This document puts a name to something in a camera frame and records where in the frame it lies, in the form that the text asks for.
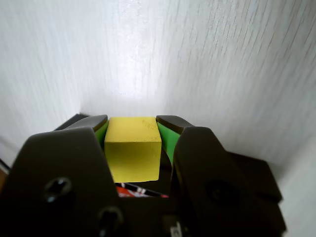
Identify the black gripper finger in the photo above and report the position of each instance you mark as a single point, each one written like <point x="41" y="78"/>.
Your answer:
<point x="205" y="160"/>
<point x="61" y="160"/>

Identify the yellow cube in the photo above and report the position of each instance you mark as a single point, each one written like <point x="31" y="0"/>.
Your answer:
<point x="133" y="153"/>

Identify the black cardboard box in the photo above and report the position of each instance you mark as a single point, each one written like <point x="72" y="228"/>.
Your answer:
<point x="256" y="177"/>

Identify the orange matchbox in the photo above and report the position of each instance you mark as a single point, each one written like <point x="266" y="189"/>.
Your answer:
<point x="138" y="191"/>

